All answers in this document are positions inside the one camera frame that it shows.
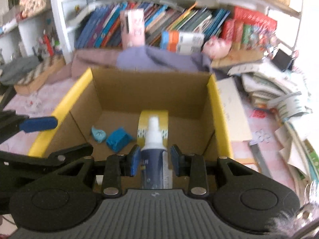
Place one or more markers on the yellow tape roll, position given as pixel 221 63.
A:
pixel 153 127

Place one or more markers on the orange blue white box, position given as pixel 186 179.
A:
pixel 183 43

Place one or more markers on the yellow cardboard box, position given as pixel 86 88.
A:
pixel 109 99

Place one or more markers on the pink purple cloth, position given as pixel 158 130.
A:
pixel 143 58

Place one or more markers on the small light blue wrapper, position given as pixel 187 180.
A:
pixel 98 135

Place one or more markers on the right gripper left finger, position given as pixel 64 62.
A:
pixel 133 161

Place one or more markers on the pink pig toy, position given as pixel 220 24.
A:
pixel 217 48

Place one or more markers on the wooden chess board box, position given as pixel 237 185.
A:
pixel 36 78

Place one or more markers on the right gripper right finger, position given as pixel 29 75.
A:
pixel 180 161

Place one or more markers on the pink cartoon box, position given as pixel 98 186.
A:
pixel 132 28

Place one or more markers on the navy spray bottle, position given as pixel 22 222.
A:
pixel 155 172

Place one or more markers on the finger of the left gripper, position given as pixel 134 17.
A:
pixel 38 124

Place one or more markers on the grey cloth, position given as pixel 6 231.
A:
pixel 15 70

